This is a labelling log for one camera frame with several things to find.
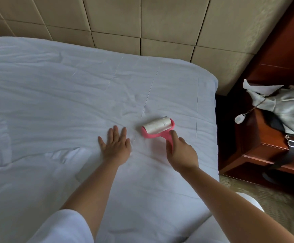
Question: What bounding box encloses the person's left hand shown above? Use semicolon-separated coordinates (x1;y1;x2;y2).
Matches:
97;125;132;166

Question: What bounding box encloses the person's right hand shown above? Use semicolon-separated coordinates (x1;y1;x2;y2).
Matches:
166;129;199;174

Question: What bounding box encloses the pink lint roller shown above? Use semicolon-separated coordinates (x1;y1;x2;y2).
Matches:
140;116;177;147

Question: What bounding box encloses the white bed sheet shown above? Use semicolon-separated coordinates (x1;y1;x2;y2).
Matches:
0;37;220;243

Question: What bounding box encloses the white pillow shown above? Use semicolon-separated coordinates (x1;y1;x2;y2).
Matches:
0;146;104;243

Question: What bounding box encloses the person's left forearm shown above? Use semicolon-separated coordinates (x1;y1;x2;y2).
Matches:
60;160;120;238

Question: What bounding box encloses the person's right forearm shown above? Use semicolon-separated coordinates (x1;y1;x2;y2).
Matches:
180;167;294;243

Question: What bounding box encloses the person's white shirt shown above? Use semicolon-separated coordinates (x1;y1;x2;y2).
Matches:
27;209;94;243

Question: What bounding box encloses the white oval tag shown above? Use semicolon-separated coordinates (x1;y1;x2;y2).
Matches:
234;113;247;125

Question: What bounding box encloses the dark wooden nightstand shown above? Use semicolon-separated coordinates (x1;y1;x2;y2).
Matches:
219;91;294;190

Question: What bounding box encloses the beige padded headboard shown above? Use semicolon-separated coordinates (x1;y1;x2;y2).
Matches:
0;0;294;97

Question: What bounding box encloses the dark wooden wall panel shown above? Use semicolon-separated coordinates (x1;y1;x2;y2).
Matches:
245;0;294;91

